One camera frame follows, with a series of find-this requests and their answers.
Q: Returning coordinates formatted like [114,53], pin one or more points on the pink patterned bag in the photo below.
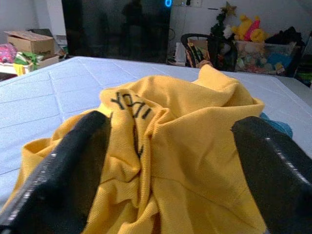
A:
[7,53]

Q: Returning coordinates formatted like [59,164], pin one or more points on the green yellow cloth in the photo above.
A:
[26,58]

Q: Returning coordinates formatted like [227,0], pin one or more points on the black tubular frame basket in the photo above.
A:
[187,36]

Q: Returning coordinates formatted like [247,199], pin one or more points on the clear plastic toy bin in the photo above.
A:
[263,58]

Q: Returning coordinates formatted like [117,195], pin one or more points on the black fabric heap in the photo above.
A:
[287,36]

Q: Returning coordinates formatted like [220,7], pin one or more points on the crumpled blue cloth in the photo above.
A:
[280,126]

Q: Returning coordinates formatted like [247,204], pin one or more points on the black flat television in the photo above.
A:
[109,31]

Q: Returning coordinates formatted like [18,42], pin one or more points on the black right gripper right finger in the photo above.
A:
[280,190]

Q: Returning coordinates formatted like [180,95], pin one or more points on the open cardboard box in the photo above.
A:
[31,44]

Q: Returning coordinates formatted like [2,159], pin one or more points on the yellow shirt black lettering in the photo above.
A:
[190,146]

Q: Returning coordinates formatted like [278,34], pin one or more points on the small Christmas tree gold star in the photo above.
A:
[219,26]

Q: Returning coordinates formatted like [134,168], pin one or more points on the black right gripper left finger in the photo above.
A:
[56,182]

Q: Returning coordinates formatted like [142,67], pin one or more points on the yellow plush bear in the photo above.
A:
[243,30]

